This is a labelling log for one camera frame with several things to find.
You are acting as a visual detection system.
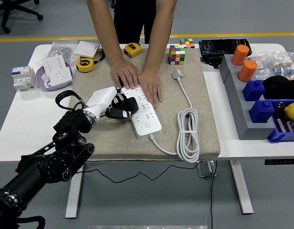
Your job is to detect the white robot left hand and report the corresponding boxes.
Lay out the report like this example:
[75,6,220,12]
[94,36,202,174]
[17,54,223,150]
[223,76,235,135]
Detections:
[85,85,133,120]

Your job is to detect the person's left hand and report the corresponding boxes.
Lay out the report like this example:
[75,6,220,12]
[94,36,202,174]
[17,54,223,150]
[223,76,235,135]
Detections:
[137,70,163,109]

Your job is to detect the person's right hand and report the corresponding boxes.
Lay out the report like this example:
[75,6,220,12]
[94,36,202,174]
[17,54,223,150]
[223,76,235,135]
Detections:
[110,59,140,91]

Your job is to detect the black plug adapter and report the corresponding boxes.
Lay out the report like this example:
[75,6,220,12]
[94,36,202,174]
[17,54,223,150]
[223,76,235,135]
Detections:
[112,96,139,115]

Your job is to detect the white power strip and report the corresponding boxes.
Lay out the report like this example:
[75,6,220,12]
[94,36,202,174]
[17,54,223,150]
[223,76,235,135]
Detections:
[121,86,162,140]

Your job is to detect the thin black plug cord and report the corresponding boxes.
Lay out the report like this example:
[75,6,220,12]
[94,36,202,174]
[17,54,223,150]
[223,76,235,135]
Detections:
[73,161,218,229]

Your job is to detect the beige fabric mat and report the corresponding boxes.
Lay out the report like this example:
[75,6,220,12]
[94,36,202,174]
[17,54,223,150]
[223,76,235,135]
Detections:
[68,47,221,163]

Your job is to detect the large colourful puzzle cube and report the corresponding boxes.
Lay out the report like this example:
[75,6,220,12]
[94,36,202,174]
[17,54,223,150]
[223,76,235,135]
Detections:
[169,44,187,65]

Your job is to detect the purple bowl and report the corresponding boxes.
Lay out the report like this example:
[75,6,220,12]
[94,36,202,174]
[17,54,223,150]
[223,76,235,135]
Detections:
[36,62,75,92]

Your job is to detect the person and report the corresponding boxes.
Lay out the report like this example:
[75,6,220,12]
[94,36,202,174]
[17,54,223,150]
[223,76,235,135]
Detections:
[113,0,159,45]

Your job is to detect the small colourful puzzle cube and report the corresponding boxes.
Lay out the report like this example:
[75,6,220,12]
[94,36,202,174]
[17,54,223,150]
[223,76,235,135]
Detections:
[179,38,196,49]

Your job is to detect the clear bag of screws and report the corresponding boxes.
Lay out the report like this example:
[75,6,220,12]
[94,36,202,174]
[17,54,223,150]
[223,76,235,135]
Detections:
[43,40,78,64]

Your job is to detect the black power brick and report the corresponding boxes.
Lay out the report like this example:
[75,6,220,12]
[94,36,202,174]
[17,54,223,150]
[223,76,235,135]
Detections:
[200,54,223,70]

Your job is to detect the black cracked tray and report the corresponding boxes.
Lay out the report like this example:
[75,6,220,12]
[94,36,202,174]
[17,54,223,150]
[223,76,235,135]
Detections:
[199,39,253,58]

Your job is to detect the white circuit breaker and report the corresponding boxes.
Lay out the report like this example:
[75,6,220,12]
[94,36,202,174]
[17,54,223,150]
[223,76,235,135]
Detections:
[10,66,37,91]

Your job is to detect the grey stepped block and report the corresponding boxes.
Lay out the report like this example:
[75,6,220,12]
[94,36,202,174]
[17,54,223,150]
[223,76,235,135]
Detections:
[220,54,276,141]

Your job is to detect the orange cylinder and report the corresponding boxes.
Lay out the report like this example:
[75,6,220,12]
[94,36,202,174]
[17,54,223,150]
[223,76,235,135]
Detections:
[231,44,251,66]
[237,60,258,83]

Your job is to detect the white table leg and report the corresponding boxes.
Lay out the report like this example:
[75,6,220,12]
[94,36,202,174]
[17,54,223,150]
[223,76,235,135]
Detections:
[65,164,84,219]
[229,160,254,215]

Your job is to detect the blue block with knob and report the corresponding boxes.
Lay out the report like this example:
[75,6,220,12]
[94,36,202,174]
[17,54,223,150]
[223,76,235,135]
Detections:
[242,80,266,102]
[248,99,275,124]

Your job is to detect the clear plastic bag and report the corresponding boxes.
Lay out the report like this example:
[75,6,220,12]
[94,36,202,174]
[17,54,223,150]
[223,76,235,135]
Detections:
[248,53,274,81]

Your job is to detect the black office chair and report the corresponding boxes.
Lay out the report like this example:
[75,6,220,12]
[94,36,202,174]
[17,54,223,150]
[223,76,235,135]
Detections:
[0,0,44,34]

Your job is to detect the black cloth bundle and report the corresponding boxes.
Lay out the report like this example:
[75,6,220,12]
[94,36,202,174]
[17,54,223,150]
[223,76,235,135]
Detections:
[262,75,294,100]

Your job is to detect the clear bag of resistors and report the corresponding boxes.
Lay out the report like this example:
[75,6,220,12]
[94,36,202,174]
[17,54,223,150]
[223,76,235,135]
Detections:
[272,51,294,81]

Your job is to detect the blue plastic bin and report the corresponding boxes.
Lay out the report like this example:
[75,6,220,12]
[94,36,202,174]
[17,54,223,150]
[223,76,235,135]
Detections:
[266,99,294,144]

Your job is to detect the yellow lemon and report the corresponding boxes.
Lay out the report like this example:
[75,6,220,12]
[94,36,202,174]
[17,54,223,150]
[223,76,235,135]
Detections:
[284,103,294,120]

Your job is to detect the black desk control panel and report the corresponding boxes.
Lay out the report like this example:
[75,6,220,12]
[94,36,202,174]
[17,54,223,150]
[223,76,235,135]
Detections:
[264,159,294,166]

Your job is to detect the white cable with plug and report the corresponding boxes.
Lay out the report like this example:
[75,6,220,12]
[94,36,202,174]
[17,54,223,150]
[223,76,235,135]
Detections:
[150,68,201,164]

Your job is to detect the yellow tape measure with strap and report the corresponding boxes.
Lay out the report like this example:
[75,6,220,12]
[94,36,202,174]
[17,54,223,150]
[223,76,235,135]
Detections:
[76,46,107,73]

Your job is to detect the white flat switch box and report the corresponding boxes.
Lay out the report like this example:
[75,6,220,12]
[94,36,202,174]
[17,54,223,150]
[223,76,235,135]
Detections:
[73,41,100,58]

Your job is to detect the white wall socket panel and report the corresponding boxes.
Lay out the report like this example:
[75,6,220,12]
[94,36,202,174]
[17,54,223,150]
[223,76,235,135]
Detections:
[45,66,74,88]

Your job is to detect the white wall switch panel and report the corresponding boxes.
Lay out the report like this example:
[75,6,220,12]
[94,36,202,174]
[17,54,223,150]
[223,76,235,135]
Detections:
[43,55,68,72]

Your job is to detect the silver metal bracket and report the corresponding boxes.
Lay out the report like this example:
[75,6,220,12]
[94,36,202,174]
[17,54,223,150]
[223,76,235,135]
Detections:
[196,160,218,178]

